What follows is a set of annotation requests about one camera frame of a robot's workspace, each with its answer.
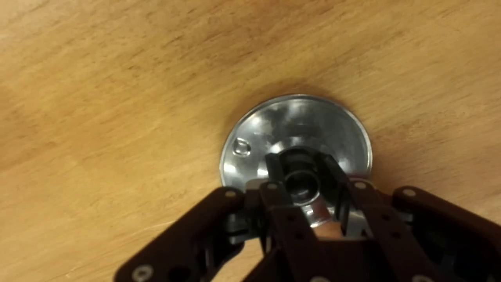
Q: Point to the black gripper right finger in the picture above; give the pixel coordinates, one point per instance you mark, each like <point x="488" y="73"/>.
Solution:
<point x="409" y="235"/>

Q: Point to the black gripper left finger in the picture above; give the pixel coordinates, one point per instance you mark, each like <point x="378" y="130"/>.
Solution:
<point x="215" y="230"/>

